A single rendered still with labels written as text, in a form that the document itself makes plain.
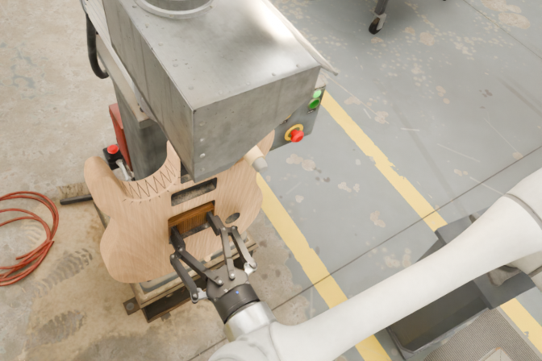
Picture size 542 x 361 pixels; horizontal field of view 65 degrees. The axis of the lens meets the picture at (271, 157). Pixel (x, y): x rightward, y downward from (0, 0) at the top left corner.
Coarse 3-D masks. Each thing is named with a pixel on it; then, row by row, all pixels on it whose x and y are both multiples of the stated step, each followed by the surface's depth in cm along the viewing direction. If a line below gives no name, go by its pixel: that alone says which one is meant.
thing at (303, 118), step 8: (320, 80) 111; (320, 88) 110; (320, 96) 112; (304, 104) 110; (296, 112) 111; (304, 112) 113; (312, 112) 116; (288, 120) 112; (296, 120) 114; (304, 120) 117; (312, 120) 119; (280, 128) 113; (288, 128) 115; (296, 128) 118; (304, 128) 120; (312, 128) 123; (280, 136) 116; (288, 136) 118; (304, 136) 124; (272, 144) 117; (280, 144) 119
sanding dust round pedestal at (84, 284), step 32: (32, 224) 195; (64, 224) 196; (96, 224) 196; (32, 256) 186; (64, 256) 188; (96, 256) 189; (0, 288) 177; (32, 288) 178; (64, 288) 180; (96, 288) 181; (128, 288) 183; (32, 320) 171; (64, 320) 172; (96, 320) 174; (128, 320) 175; (160, 320) 177; (192, 320) 179; (0, 352) 163; (32, 352) 164; (64, 352) 166; (160, 352) 170; (192, 352) 171
